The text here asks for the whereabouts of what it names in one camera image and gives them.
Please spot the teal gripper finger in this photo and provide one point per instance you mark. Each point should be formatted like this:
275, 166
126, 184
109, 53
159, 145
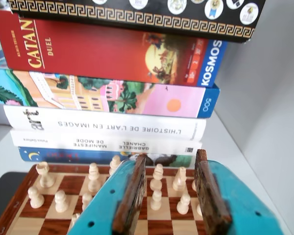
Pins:
100, 210
235, 218

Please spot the light wooden bishop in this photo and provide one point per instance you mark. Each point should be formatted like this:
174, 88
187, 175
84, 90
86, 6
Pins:
93, 181
158, 181

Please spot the light wooden king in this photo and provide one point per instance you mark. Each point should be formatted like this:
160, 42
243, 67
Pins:
114, 165

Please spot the wooden chessboard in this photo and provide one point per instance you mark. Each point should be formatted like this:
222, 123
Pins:
51, 220

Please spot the blue picture book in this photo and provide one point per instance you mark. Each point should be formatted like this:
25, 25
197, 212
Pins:
63, 155

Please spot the white Manifeste de Mode book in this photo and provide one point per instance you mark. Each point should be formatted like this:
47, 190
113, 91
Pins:
63, 144

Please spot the white Histoire de l'Art book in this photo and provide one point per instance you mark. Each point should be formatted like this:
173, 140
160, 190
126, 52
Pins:
112, 127

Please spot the dark grey table mat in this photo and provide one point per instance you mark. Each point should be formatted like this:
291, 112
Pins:
2, 195

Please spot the colourful illustrated puzzle box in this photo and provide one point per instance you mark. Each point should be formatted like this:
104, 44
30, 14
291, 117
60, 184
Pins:
149, 100

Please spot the red Catan Duel box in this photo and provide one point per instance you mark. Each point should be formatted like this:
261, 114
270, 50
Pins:
88, 54

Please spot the black medallion game box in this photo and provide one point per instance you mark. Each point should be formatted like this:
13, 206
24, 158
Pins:
137, 19

